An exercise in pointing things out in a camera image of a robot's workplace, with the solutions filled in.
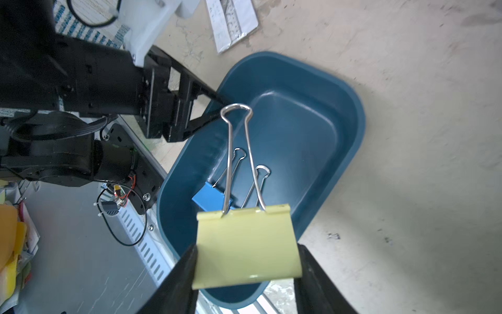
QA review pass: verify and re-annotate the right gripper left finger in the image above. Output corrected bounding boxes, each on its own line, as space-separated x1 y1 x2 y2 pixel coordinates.
137 244 199 314

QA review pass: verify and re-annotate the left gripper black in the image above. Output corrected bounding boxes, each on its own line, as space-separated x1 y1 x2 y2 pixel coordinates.
56 35 227 142

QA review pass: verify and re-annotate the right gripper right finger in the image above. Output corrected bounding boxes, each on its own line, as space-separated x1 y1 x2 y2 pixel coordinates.
294 244 357 314

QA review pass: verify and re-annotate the yellow binder clip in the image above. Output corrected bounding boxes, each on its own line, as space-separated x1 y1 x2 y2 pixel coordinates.
191 103 303 291

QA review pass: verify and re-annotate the white ruler package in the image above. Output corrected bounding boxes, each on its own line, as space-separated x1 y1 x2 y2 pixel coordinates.
206 0 259 54

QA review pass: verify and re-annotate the blue binder clip front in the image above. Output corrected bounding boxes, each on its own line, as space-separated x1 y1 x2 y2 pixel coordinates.
191 147 248 213

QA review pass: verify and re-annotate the teal plastic storage box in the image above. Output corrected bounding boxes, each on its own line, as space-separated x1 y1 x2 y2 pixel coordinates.
156 50 367 310

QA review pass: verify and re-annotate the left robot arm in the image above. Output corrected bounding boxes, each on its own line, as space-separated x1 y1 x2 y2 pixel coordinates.
1 1 227 187

